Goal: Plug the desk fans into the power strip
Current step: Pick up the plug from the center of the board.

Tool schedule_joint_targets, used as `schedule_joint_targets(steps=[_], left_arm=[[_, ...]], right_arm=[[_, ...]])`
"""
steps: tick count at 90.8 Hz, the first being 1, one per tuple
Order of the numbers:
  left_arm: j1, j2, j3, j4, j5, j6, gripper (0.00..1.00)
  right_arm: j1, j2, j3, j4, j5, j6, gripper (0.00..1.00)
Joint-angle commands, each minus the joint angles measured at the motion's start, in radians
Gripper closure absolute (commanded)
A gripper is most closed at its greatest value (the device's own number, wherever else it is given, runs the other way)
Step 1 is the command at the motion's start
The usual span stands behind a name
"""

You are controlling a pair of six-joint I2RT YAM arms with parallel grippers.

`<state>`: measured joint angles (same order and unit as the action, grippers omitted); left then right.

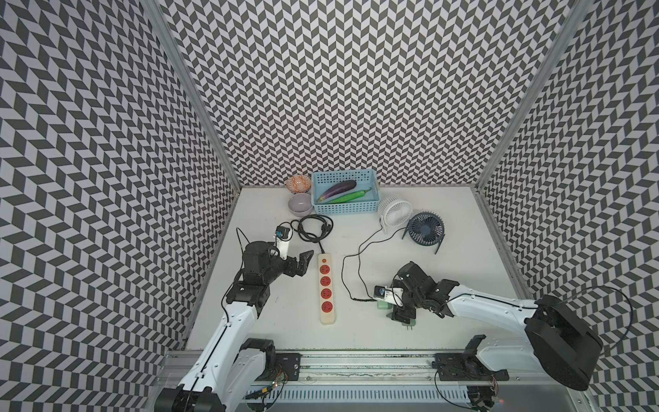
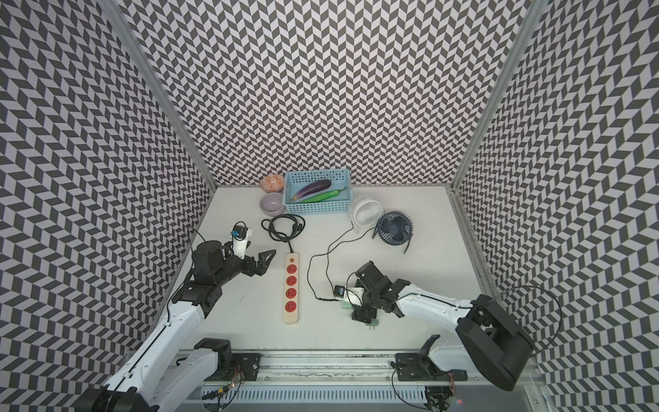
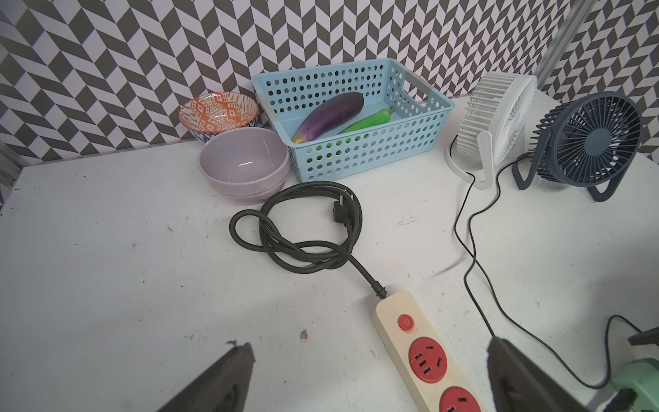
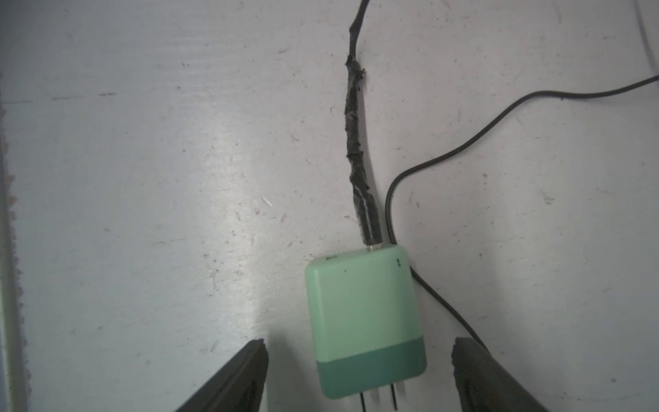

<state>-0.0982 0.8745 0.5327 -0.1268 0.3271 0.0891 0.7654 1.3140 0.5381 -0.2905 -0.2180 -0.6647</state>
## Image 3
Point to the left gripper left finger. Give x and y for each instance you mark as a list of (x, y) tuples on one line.
[(223, 386)]

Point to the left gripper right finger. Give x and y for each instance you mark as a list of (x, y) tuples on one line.
[(519, 385)]

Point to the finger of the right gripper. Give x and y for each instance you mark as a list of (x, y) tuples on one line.
[(645, 338)]

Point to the green adapter of white fan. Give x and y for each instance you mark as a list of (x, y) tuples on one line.
[(636, 387)]

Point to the beige red power strip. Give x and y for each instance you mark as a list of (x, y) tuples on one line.
[(431, 374)]

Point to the dark blue desk fan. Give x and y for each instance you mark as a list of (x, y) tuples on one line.
[(586, 143)]

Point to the white desk fan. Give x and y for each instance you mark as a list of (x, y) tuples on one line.
[(493, 128)]

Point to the lilac bowl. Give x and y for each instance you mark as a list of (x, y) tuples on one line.
[(248, 165)]

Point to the purple eggplant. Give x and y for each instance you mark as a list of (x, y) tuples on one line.
[(329, 115)]

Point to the green chili pepper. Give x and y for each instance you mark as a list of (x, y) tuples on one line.
[(379, 118)]

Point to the light blue plastic basket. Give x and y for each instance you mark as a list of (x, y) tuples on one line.
[(288, 97)]

